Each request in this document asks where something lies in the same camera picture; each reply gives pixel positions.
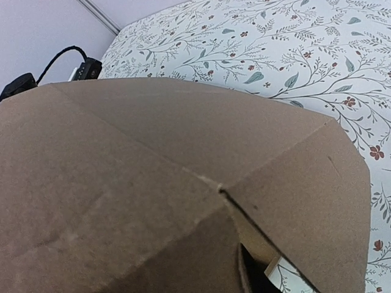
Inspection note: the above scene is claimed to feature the brown cardboard box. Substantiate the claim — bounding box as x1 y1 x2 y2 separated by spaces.
1 78 371 292

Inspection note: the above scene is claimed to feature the floral patterned table mat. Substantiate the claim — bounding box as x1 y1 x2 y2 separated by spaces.
100 1 390 292

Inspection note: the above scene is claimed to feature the left black camera cable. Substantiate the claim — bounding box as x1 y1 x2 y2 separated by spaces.
35 45 103 86

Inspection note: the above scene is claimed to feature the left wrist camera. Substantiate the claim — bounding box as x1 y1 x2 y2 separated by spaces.
1 73 37 101

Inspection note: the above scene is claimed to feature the left aluminium frame post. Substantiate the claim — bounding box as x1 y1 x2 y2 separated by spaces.
77 0 121 35

